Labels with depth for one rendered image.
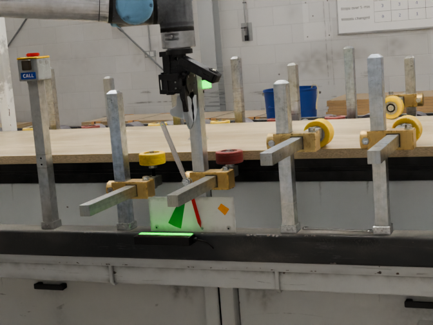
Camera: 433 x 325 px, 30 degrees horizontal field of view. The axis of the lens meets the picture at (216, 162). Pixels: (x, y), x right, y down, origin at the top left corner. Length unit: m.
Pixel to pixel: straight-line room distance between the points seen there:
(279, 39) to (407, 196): 7.54
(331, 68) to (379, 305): 7.26
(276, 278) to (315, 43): 7.50
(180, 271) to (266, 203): 0.33
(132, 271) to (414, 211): 0.84
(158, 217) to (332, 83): 7.39
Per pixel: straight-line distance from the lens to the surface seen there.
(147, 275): 2.42
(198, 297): 2.63
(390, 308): 2.46
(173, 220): 2.30
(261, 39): 9.86
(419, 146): 2.27
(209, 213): 2.25
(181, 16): 2.12
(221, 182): 2.22
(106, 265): 2.48
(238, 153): 2.33
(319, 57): 9.63
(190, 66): 2.12
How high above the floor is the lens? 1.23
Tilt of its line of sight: 9 degrees down
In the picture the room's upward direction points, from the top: 4 degrees counter-clockwise
